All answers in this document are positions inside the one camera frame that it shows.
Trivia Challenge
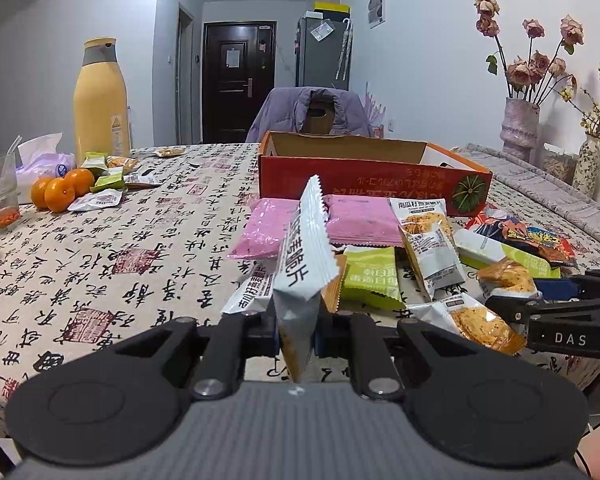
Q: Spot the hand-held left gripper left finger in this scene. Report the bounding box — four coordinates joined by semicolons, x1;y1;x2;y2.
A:
105;310;281;402

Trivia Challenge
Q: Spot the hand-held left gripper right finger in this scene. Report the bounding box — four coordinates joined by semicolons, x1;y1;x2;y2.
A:
314;310;488;404

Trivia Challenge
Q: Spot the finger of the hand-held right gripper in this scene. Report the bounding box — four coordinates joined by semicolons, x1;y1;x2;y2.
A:
534;268;600;302
484;294;600;322

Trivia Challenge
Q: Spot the round pastry packet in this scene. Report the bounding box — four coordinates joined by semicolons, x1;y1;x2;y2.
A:
477;259;538;302

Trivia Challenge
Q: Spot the green snack packet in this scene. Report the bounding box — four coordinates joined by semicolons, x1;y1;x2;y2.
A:
340;246;407;311

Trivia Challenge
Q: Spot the white chip packet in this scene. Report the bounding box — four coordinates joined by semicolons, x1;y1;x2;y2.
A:
272;175;342;383

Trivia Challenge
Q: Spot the white crisp packet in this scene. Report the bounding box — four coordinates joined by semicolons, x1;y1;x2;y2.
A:
409;292;528;357
389;197;453;238
399;227;467;302

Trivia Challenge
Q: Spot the orange cardboard box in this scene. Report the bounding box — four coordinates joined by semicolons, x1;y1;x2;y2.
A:
257;131;493;218

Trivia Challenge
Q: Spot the white packet with dark label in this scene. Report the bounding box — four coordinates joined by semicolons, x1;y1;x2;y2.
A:
221;260;281;316

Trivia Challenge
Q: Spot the colourful cartoon snack packet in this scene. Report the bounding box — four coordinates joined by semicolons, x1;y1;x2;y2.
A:
465;205;579;268

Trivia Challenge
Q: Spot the white and lime packet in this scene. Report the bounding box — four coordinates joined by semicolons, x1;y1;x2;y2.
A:
452;230;562;279

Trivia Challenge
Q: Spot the grey quilted cloth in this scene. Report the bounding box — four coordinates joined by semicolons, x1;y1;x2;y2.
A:
452;142;600;257

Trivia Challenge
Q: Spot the pink snack packet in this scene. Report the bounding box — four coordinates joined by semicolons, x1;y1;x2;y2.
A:
228;197;302;261
322;194;406;247

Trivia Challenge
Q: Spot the clear storage jar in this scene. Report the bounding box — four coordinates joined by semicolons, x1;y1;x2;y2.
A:
542;143;579;184

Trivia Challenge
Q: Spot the floral patterned vase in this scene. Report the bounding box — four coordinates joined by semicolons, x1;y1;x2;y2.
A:
572;135;600;199

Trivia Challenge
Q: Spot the pink ceramic vase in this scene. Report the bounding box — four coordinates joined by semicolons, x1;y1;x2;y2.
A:
500;97;541;163

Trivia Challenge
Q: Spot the small white packet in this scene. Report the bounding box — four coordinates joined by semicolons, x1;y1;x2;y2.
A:
125;172;162;190
67;190;124;212

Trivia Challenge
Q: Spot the wooden chair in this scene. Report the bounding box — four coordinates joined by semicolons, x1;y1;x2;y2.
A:
305;88;335;136

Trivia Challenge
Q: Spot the purple jacket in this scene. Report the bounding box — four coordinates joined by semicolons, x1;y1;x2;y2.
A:
246;86;374;144

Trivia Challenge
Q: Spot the dried rose bouquet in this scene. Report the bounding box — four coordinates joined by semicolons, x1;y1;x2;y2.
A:
475;0;586;107

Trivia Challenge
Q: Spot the orange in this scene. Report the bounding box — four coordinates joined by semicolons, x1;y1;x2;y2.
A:
31;176;56;210
64;168;96;197
45;178;77;214

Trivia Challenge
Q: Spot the dark entrance door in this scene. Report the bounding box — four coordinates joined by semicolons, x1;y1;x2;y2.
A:
202;21;277;144

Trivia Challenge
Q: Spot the interior glass door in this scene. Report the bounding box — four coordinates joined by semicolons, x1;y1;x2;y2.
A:
176;4;196;145

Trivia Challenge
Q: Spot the grey refrigerator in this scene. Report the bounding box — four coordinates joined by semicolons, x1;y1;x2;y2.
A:
296;14;352;92

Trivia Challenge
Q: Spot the yellow bottle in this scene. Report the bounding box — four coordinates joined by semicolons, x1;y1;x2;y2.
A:
73;37;132;167

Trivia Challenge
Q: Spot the tissue pack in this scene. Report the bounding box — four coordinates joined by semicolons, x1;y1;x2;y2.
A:
15;133;77;206

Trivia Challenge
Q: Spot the white umbrella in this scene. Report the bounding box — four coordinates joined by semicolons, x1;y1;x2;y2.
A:
335;17;354;81

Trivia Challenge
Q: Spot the clear plastic bag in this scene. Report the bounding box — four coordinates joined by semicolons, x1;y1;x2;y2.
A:
310;22;337;44

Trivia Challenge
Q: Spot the pink wall decal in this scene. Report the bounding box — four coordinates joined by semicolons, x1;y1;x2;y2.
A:
362;82;387;127

